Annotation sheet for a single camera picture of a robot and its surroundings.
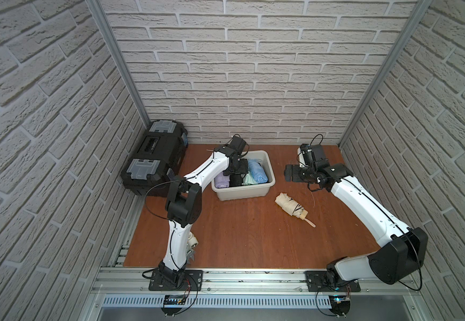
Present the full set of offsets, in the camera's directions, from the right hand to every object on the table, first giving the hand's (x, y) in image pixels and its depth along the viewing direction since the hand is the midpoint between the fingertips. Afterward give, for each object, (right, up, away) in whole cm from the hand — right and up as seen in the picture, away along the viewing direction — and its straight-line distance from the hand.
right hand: (298, 171), depth 82 cm
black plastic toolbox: (-63, +6, +8) cm, 63 cm away
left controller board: (-50, -48, -9) cm, 69 cm away
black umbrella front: (-24, 0, +3) cm, 24 cm away
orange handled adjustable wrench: (-45, -34, -1) cm, 56 cm away
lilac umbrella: (-33, -4, +6) cm, 33 cm away
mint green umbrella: (-20, -4, +8) cm, 22 cm away
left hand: (-23, +1, +13) cm, 26 cm away
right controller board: (+12, -48, -12) cm, 50 cm away
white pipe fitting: (-44, -29, -1) cm, 53 cm away
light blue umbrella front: (-16, 0, +10) cm, 19 cm away
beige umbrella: (-1, -16, +9) cm, 18 cm away
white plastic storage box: (-15, -9, +6) cm, 18 cm away
